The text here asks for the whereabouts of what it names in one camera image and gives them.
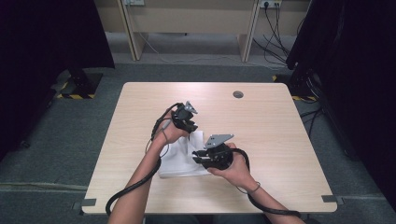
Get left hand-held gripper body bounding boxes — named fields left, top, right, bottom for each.
left=171, top=101, right=199, bottom=129

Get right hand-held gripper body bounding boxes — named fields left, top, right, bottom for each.
left=204, top=133, right=235, bottom=171

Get white tank top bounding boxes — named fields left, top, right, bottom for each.
left=158, top=130, right=213, bottom=179

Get person's left hand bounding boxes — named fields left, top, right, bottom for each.
left=153, top=111, right=190, bottom=147

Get person's right hand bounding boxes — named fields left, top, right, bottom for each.
left=206, top=143, right=256, bottom=191

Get thin wrist band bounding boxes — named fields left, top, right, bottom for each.
left=235, top=181, right=262, bottom=196

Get yellow black hazard tape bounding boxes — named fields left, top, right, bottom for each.
left=55, top=79, right=96, bottom=101
left=272, top=74, right=318, bottom=103

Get black metal stand base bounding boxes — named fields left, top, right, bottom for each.
left=66, top=67, right=104, bottom=98

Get white power strip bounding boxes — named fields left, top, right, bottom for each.
left=260, top=0, right=283, bottom=9

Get black curtain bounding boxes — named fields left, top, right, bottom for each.
left=285, top=0, right=396, bottom=213
left=0, top=0, right=116, bottom=161

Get thin grey cable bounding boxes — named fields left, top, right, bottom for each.
left=144, top=119, right=173, bottom=158

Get white floor cable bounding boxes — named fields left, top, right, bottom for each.
left=136, top=31, right=281, bottom=69

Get black sleeved right gripper cable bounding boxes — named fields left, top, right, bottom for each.
left=230, top=147, right=302, bottom=218

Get black sleeved gripper cable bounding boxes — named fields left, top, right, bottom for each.
left=105, top=102, right=184, bottom=217
left=230, top=147, right=302, bottom=218

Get black sleeved left gripper cable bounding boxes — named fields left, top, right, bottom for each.
left=105, top=102, right=184, bottom=217

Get black floor cables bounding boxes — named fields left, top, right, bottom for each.
left=299, top=106, right=325, bottom=138

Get bundle of black cables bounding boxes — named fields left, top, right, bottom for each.
left=251, top=3, right=304, bottom=67

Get grey table corner bracket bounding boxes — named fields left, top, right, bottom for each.
left=320, top=194, right=345, bottom=206
left=73, top=198, right=97, bottom=216

